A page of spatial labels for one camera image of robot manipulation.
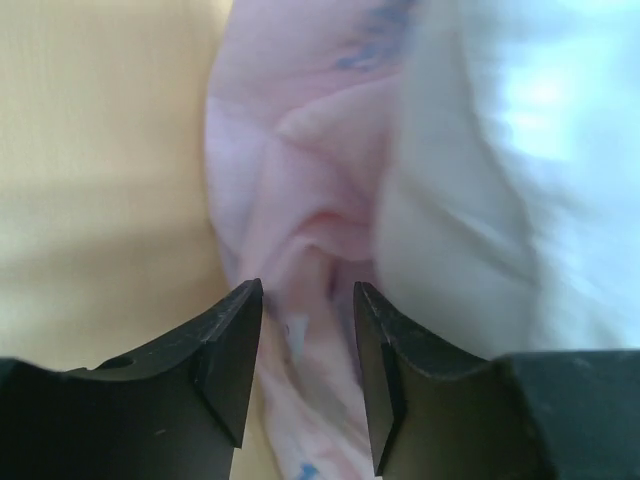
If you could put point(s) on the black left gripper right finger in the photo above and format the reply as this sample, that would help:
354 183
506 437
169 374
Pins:
437 412

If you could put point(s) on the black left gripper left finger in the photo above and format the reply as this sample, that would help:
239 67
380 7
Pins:
173 408

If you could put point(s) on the white pillow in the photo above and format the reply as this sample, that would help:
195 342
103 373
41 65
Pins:
509 219

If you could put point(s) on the pink printed pillowcase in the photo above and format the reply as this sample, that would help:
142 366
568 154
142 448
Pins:
299 114

